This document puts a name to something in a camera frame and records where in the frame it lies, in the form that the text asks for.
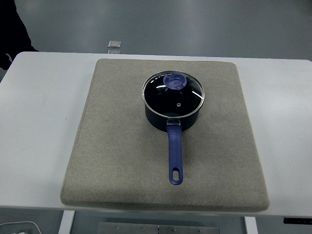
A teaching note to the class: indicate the glass lid with blue knob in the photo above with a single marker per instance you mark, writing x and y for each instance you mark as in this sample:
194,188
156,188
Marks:
158,97

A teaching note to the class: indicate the beige fabric mat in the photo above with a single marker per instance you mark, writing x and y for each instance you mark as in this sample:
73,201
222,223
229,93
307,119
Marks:
117,151

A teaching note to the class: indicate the small silver floor plate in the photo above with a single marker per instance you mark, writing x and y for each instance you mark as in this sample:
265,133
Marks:
114,44

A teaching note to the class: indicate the grey metal plate with screws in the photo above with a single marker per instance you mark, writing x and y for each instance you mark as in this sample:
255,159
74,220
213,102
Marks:
136,229

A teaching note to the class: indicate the white table leg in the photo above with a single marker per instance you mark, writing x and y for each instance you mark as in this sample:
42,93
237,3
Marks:
66,223
251,226

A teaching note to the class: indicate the person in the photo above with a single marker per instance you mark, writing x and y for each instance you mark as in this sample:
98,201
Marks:
12,29

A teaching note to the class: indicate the black table control panel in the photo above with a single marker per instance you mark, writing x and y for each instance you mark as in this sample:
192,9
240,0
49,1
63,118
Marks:
297,220

